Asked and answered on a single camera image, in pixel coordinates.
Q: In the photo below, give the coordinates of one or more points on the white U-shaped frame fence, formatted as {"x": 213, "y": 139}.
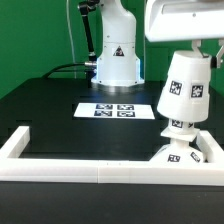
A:
{"x": 15, "y": 168}

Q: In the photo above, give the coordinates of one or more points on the white lamp bulb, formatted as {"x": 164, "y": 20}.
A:
{"x": 180, "y": 127}

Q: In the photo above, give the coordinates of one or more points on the white marker sheet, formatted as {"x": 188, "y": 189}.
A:
{"x": 114, "y": 111}

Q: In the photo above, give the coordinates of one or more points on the white lamp shade cone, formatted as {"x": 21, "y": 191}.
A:
{"x": 185, "y": 96}

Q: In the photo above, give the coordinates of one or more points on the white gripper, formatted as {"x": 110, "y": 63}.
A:
{"x": 177, "y": 20}

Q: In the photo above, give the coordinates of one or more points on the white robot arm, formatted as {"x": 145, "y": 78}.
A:
{"x": 118, "y": 64}

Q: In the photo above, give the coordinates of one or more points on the white lamp base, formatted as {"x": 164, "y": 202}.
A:
{"x": 178, "y": 151}

